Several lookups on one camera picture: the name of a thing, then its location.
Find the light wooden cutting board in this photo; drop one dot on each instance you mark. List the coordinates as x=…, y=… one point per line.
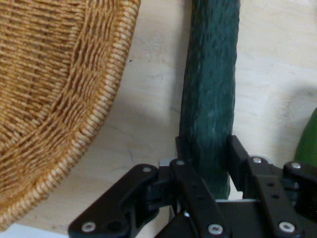
x=272, y=62

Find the woven wicker basket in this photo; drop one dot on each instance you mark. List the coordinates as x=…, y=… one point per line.
x=49, y=86

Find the green bell pepper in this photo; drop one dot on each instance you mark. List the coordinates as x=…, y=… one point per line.
x=309, y=141

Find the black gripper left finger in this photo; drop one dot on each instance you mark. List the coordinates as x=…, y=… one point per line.
x=193, y=188

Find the long dark green cucumber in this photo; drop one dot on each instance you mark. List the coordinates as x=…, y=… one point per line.
x=210, y=86

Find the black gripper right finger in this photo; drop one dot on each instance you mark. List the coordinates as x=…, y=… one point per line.
x=272, y=193

